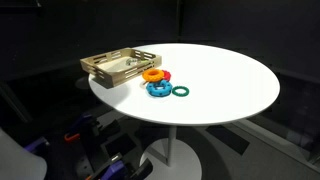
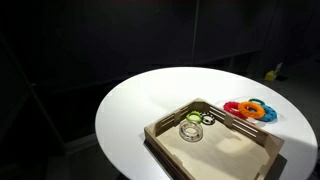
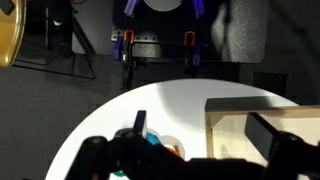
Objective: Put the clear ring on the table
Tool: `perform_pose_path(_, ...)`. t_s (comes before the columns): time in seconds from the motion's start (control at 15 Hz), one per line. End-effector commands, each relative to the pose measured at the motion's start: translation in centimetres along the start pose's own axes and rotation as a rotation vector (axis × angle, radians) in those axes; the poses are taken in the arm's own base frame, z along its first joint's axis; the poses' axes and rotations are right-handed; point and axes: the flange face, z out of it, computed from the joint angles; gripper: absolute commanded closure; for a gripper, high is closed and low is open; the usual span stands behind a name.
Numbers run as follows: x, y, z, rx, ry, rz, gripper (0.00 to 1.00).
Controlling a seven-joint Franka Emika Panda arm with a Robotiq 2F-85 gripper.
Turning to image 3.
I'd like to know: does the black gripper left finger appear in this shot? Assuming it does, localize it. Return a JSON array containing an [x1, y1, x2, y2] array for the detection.
[[66, 110, 158, 180]]

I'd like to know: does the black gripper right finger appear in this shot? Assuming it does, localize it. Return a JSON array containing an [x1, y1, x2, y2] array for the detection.
[[244, 112, 320, 180]]

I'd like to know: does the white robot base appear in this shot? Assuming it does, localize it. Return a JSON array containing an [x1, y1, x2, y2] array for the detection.
[[143, 0, 183, 14]]

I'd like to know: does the wooden slatted tray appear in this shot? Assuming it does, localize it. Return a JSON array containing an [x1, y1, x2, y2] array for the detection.
[[204, 96, 320, 160]]

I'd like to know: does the purple clamp with orange tip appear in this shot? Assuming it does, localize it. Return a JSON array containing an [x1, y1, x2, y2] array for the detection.
[[112, 29, 139, 89], [183, 30, 203, 74]]

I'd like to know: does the black mounting plate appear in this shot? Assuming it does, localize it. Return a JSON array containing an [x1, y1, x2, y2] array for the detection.
[[111, 0, 214, 44]]

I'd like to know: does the grey speckled platform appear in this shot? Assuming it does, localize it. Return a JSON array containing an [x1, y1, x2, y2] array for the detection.
[[71, 0, 270, 64]]

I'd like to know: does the blue toy ring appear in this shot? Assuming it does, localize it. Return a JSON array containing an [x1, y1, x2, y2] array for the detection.
[[145, 131, 163, 147]]

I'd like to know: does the orange toy ring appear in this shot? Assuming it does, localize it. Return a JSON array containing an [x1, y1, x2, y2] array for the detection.
[[160, 135, 185, 159]]

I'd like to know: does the teal thin toy ring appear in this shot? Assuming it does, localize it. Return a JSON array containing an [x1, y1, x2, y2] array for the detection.
[[111, 169, 126, 178]]

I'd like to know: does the black camera tripod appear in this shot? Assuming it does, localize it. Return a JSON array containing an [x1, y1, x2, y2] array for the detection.
[[13, 0, 98, 81]]

